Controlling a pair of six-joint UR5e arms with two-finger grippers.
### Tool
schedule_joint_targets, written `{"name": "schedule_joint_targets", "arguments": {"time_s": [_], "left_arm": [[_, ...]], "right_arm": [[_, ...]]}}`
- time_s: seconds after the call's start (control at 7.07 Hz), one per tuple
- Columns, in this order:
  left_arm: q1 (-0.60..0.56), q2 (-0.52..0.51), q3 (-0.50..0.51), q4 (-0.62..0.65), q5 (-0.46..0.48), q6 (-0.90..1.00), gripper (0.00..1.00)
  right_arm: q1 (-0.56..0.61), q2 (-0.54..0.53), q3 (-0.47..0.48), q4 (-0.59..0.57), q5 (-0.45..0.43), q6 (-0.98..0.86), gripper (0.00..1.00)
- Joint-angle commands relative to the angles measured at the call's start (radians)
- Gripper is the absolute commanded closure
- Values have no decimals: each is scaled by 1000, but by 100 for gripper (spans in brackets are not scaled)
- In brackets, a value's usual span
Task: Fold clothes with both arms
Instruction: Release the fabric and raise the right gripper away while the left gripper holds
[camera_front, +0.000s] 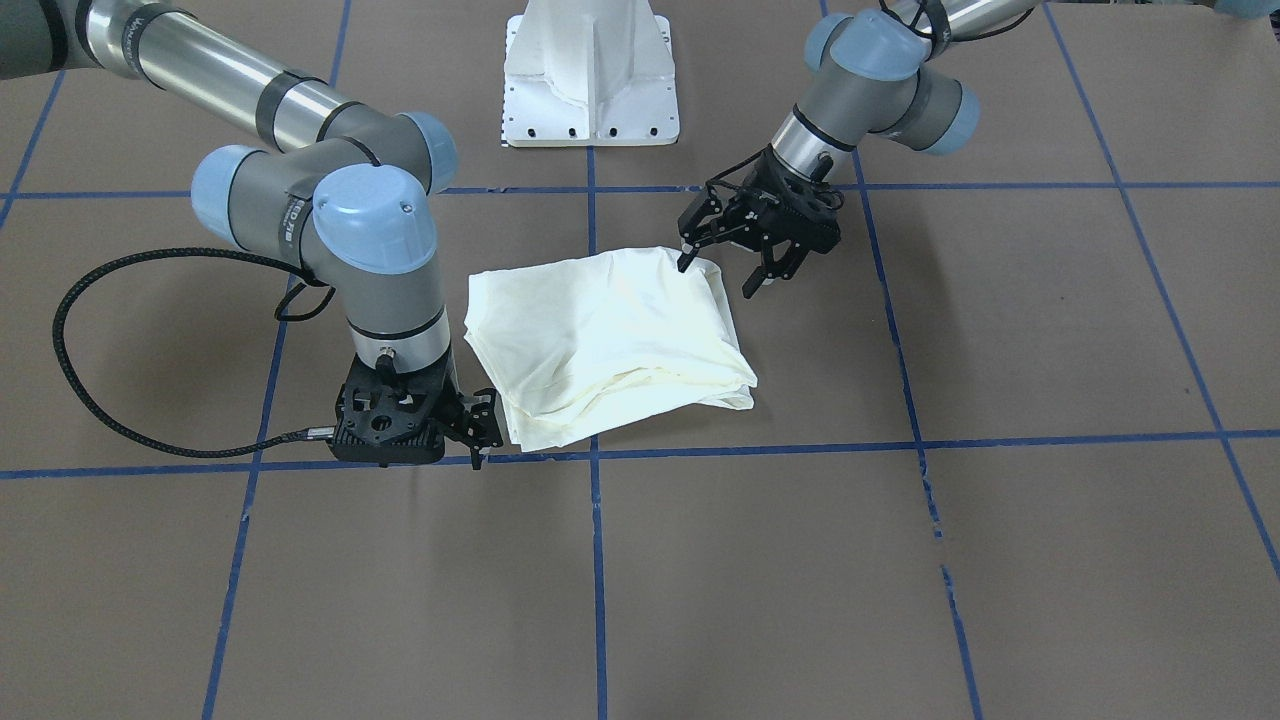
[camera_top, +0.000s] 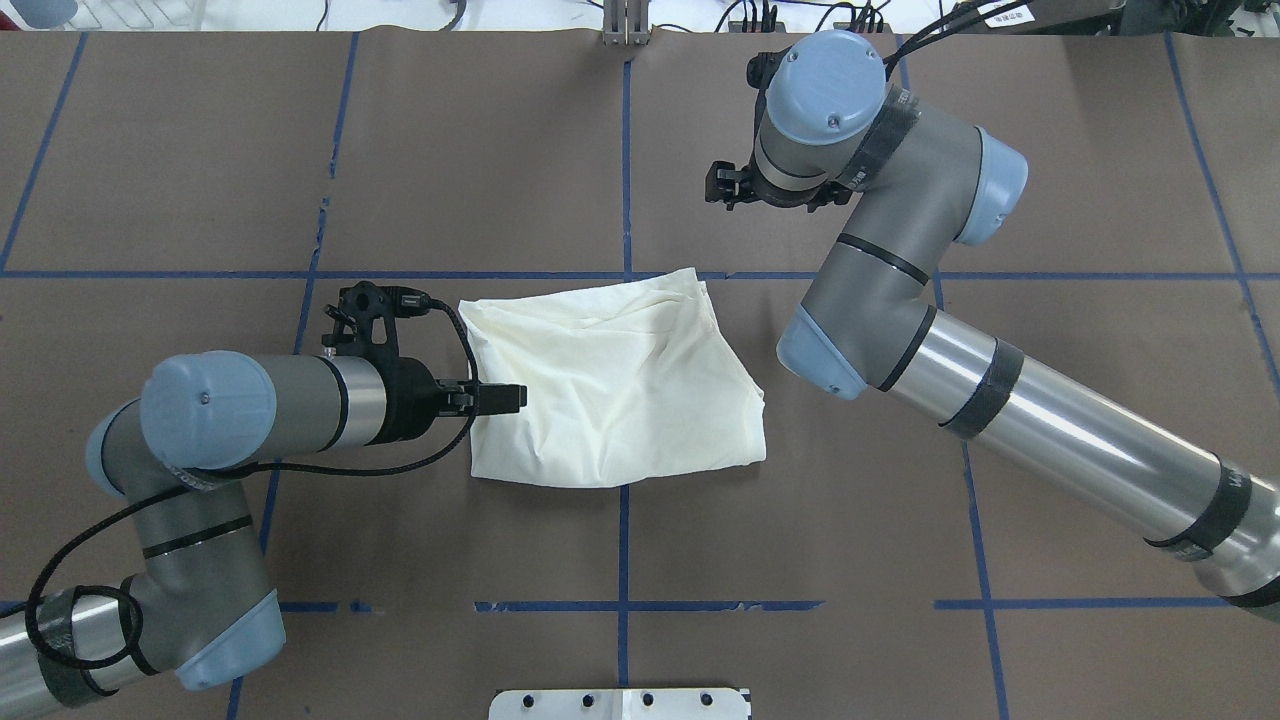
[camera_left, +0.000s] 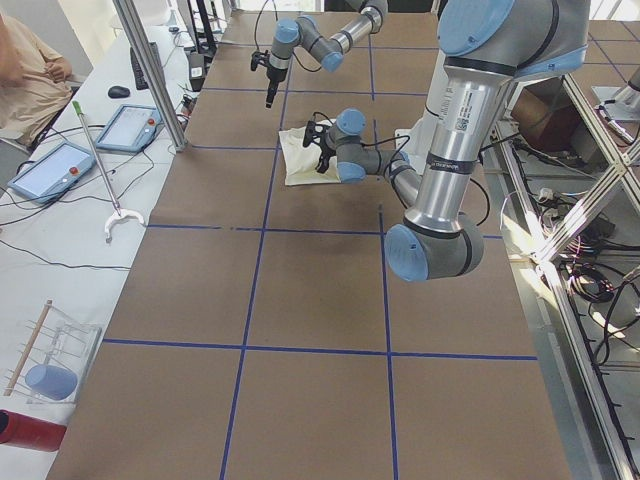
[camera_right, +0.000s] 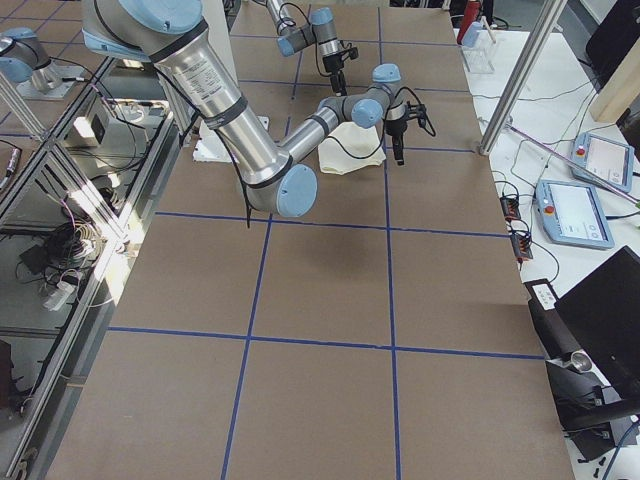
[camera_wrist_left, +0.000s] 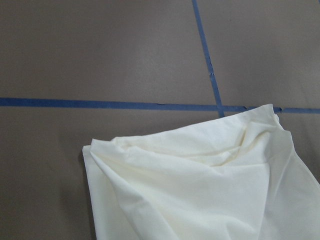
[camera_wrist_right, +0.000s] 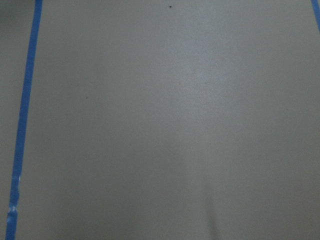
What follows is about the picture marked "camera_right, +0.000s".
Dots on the far black relay module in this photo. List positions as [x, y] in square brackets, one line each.
[510, 206]

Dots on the black relay module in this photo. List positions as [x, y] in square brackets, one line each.
[521, 244]
[510, 206]

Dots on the cream long-sleeve cat shirt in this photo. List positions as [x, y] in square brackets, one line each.
[350, 148]

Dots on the black box white label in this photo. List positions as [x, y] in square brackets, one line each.
[556, 339]

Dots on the distant third robot arm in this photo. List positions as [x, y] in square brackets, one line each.
[28, 66]

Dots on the far blue teach pendant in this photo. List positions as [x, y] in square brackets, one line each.
[609, 160]

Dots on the aluminium frame truss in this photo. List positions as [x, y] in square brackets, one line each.
[80, 178]

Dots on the red cylinder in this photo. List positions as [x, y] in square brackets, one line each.
[470, 14]

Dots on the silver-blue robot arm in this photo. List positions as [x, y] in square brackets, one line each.
[272, 177]
[318, 31]

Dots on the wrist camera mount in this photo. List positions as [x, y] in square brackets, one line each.
[349, 52]
[416, 112]

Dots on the white reacher grabber stick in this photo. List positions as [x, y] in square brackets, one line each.
[598, 181]

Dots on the clear acrylic rack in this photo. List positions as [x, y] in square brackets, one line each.
[479, 59]

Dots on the blue teach pendant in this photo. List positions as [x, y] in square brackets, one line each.
[609, 160]
[572, 215]

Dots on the black monitor on stand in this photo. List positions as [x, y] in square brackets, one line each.
[602, 313]

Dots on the near blue teach pendant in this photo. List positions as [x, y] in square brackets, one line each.
[572, 215]

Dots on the aluminium frame post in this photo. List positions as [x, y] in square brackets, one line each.
[536, 40]

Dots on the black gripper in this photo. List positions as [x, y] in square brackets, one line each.
[332, 64]
[394, 129]

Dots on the wooden dowel stick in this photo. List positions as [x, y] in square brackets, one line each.
[487, 27]

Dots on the light blue cup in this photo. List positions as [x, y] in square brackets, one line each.
[471, 35]

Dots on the near black relay module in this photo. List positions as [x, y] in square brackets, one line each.
[521, 244]

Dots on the silver metal cylinder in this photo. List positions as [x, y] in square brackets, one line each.
[577, 362]

